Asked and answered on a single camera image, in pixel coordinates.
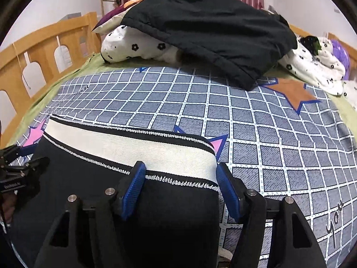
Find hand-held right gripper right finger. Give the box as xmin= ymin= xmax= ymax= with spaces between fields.
xmin=216 ymin=162 xmax=327 ymax=268

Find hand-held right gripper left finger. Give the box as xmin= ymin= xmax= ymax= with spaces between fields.
xmin=33 ymin=160 xmax=147 ymax=268

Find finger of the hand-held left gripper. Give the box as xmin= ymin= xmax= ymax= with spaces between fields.
xmin=6 ymin=156 xmax=51 ymax=179
xmin=0 ymin=144 xmax=32 ymax=164

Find black pants with white stripe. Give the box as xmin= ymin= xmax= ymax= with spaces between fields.
xmin=8 ymin=114 xmax=221 ymax=268

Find grey grid star blanket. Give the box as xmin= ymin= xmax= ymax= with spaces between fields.
xmin=17 ymin=66 xmax=357 ymax=268

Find grey box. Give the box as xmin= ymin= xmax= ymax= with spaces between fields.
xmin=57 ymin=13 xmax=83 ymax=21

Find white flower print quilt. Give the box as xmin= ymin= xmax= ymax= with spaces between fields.
xmin=100 ymin=25 xmax=357 ymax=104

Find purple patterned pillow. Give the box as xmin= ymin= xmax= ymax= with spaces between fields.
xmin=92 ymin=0 xmax=157 ymax=34

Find black jacket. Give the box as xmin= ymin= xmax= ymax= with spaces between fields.
xmin=120 ymin=0 xmax=298 ymax=91

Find dark green plush toy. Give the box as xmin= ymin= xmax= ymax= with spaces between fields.
xmin=300 ymin=36 xmax=322 ymax=56

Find wooden rack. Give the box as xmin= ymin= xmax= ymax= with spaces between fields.
xmin=100 ymin=0 xmax=123 ymax=16

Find purple plush toy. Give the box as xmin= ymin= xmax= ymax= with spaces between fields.
xmin=330 ymin=40 xmax=350 ymax=80

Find white cable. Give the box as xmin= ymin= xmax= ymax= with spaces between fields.
xmin=12 ymin=43 xmax=30 ymax=90

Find wooden bed frame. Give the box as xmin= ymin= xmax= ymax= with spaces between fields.
xmin=0 ymin=12 xmax=357 ymax=148

